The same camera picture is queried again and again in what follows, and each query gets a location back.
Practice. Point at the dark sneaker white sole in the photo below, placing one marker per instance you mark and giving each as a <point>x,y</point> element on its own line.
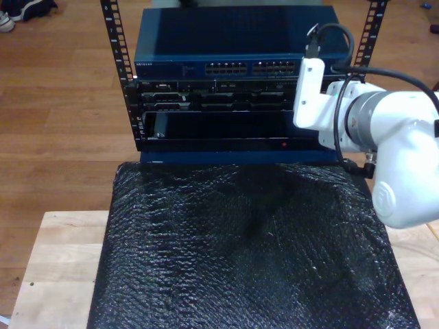
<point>39,8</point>
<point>15,9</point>

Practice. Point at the white flat object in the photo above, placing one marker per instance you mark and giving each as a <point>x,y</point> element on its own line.
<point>3,322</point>

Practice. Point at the blue network switch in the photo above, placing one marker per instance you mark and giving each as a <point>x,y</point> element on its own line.
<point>223,34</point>

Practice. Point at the dark round floor object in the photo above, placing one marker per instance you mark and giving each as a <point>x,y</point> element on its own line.
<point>435,29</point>

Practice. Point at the black bubble wrap mat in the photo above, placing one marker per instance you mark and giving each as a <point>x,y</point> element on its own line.
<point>240,274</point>

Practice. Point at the black open equipment rack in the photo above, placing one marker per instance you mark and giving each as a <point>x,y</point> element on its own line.
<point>114,40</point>

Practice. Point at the small blue floor object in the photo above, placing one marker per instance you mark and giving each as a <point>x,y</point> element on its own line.
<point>426,5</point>

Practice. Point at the white shoe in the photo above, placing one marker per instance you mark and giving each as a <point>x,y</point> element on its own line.
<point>6,22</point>

